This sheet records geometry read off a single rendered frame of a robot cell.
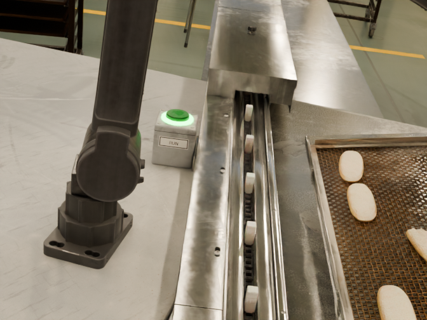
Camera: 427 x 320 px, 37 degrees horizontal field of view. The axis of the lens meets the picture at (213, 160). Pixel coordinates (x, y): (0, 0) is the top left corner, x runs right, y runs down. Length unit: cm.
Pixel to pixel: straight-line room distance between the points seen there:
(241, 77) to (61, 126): 37
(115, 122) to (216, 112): 47
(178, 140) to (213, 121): 13
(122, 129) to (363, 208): 35
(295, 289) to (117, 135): 31
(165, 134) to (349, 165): 30
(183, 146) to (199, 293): 37
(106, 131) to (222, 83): 56
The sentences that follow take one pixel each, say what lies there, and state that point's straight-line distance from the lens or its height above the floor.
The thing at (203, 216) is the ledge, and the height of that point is 86.
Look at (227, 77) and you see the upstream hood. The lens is 128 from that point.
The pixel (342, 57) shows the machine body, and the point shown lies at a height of 82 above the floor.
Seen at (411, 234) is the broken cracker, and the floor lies 91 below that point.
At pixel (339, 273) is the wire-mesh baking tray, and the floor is 89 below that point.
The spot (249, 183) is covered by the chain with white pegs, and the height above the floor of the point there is 86.
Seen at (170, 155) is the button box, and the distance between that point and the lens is 108.
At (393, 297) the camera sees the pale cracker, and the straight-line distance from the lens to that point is 75.
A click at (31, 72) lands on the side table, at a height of 82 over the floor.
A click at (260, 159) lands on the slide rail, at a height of 85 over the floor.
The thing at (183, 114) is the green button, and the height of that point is 91.
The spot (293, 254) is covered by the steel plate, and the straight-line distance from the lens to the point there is 92.
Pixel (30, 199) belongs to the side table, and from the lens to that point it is 98.
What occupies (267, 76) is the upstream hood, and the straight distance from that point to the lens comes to 127.
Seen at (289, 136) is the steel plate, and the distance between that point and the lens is 127.
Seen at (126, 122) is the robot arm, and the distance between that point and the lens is 77.
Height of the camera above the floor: 134
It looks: 28 degrees down
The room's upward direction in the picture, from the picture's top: 8 degrees clockwise
